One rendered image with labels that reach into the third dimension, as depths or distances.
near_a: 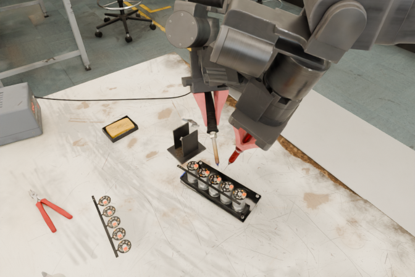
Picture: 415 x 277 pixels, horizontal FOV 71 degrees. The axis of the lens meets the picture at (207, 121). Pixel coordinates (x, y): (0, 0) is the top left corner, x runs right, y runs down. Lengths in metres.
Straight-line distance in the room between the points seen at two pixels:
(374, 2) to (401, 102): 2.15
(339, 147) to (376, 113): 1.47
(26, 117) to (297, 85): 0.64
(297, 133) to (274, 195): 0.21
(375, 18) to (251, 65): 0.12
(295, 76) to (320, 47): 0.05
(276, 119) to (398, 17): 0.17
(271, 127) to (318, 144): 0.39
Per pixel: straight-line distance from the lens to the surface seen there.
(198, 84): 0.54
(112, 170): 0.70
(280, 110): 0.37
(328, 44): 0.29
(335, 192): 0.69
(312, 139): 0.78
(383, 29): 0.32
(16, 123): 0.82
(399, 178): 0.78
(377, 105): 2.33
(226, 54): 0.32
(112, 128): 0.77
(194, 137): 0.67
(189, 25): 0.48
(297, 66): 0.32
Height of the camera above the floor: 1.28
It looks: 43 degrees down
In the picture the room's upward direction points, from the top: straight up
